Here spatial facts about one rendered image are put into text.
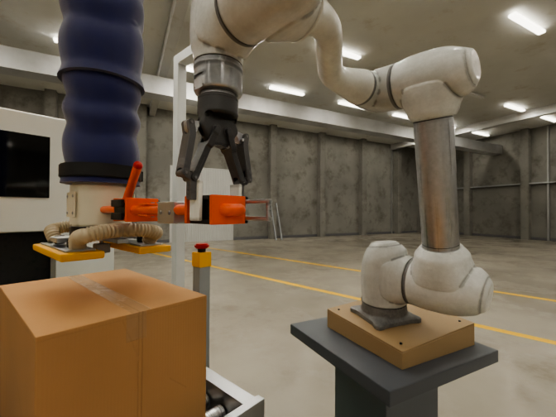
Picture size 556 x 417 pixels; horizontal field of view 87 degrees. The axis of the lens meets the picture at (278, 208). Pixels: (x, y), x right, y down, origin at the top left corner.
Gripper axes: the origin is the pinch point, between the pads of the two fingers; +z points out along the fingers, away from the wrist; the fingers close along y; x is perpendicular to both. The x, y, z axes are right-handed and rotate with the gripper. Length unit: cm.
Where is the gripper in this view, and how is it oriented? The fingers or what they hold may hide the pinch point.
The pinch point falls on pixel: (217, 206)
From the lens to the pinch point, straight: 55.8
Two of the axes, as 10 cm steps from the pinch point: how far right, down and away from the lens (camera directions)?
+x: 7.4, 0.0, -6.7
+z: -0.1, 10.0, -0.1
